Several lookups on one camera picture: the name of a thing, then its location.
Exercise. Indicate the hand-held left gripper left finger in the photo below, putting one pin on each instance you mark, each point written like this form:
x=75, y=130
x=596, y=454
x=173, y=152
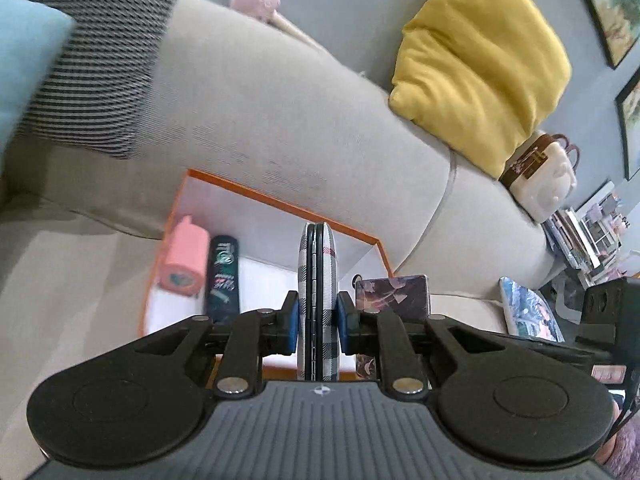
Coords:
x=291, y=327

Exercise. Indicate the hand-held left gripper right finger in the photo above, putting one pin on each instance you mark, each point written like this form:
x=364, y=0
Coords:
x=344, y=322

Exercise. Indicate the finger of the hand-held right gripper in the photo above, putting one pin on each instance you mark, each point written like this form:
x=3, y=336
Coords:
x=560, y=349

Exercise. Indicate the plaid glasses case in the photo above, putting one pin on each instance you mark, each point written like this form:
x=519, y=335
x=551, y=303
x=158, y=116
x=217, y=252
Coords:
x=325, y=270

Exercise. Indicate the dark printed card box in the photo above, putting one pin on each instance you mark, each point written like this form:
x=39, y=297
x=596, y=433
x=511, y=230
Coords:
x=395, y=296

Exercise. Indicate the dark green shampoo bottle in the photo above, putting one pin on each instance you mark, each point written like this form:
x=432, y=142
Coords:
x=223, y=275

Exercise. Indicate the orange cardboard box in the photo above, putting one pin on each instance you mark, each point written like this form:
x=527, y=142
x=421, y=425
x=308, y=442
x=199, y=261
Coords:
x=250, y=220

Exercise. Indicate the pink bottle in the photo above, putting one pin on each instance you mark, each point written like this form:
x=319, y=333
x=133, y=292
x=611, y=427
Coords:
x=184, y=255

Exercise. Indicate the blue patterned pouch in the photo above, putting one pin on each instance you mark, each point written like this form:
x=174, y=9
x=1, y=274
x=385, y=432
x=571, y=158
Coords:
x=530, y=310

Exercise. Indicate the purple fuzzy clothing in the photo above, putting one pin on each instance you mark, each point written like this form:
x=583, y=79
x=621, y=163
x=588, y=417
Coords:
x=627, y=452

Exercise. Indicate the beige sofa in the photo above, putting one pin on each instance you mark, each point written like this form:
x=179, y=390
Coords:
x=300, y=135

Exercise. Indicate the yellow cushion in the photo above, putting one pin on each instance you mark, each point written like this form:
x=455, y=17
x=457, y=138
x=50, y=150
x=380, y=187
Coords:
x=475, y=55

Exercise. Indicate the black and white patterned cushion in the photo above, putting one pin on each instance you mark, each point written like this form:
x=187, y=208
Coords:
x=100, y=60

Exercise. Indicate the light blue cushion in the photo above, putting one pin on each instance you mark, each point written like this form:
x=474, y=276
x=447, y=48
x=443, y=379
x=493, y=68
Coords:
x=27, y=60

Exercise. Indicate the small framed wall picture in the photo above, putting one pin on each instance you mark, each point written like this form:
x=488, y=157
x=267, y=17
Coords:
x=631, y=125

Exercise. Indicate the large framed wall picture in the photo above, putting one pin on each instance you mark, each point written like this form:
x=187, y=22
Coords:
x=612, y=5

